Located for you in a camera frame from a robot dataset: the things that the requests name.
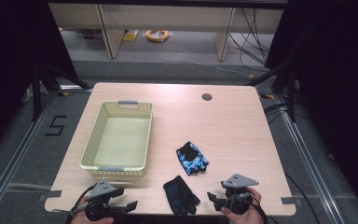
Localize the blue camouflage fingerless glove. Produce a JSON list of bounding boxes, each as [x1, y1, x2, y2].
[[175, 141, 211, 176]]

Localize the cream plastic basket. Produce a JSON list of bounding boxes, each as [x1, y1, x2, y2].
[[79, 99, 154, 179]]

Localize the black curtain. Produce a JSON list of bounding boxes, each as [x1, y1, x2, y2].
[[264, 0, 358, 223], [0, 0, 79, 160]]

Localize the bundle of black cables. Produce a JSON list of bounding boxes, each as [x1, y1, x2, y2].
[[228, 7, 275, 67]]

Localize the aluminium floor rail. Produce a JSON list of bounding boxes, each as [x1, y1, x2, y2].
[[0, 85, 93, 217], [275, 92, 337, 224]]

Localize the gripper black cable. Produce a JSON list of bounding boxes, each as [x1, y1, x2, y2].
[[64, 184, 98, 224], [225, 193, 270, 224]]

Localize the black metal stand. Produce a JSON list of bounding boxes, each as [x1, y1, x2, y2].
[[245, 60, 296, 123], [30, 60, 90, 123]]

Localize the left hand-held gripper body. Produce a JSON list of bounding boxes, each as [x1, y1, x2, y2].
[[85, 178, 126, 222]]

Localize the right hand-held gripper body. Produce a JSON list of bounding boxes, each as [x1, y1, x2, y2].
[[219, 173, 260, 216]]

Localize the yellow cable coil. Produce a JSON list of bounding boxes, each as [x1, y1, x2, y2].
[[145, 29, 171, 43]]

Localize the yellow packet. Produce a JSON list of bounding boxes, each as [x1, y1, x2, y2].
[[122, 29, 140, 43]]

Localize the black floor cables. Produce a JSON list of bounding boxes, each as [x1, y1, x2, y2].
[[263, 101, 310, 123]]

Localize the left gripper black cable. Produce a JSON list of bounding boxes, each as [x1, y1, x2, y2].
[[64, 184, 98, 224]]

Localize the thin black floor cable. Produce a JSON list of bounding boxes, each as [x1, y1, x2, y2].
[[283, 171, 322, 224]]

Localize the person's right hand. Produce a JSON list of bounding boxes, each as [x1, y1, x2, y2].
[[219, 187, 265, 224]]

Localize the black fingerless glove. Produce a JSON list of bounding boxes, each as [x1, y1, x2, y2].
[[162, 175, 201, 217]]

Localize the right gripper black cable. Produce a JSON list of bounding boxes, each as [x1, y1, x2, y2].
[[225, 193, 270, 224]]

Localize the person's left hand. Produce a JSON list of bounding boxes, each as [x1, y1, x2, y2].
[[70, 195, 115, 224]]

